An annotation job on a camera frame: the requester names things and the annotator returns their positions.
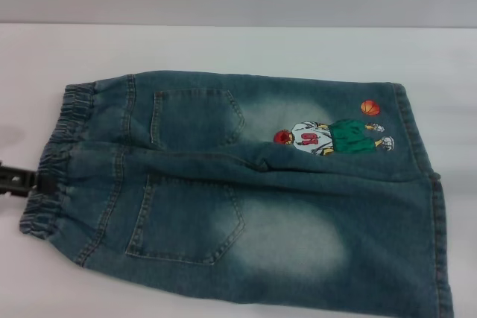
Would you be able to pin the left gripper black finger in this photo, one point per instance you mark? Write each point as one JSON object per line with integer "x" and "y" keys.
{"x": 22, "y": 182}

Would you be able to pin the blue denim shorts with print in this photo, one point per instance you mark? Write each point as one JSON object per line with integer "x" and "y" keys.
{"x": 261, "y": 202}

